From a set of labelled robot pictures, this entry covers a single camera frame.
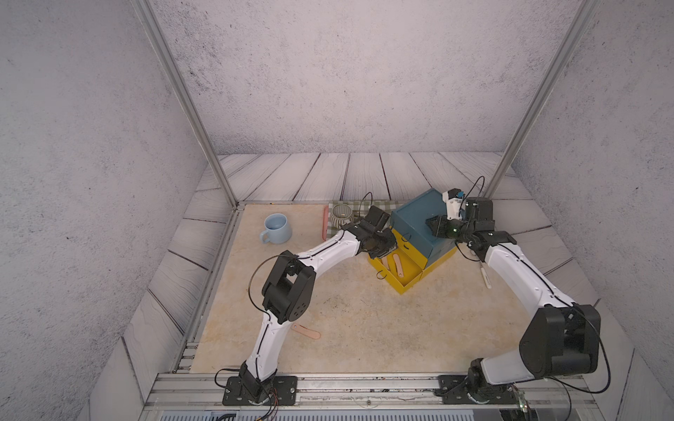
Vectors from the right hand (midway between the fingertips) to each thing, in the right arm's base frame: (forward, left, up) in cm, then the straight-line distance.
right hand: (429, 224), depth 86 cm
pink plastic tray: (+17, +37, -18) cm, 44 cm away
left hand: (-4, +7, -8) cm, 11 cm away
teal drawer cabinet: (+1, +6, +2) cm, 7 cm away
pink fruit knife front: (-28, +38, -20) cm, 51 cm away
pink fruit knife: (-2, +8, -19) cm, 21 cm away
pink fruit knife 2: (-2, +13, -18) cm, 23 cm away
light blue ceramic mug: (+8, +54, -12) cm, 56 cm away
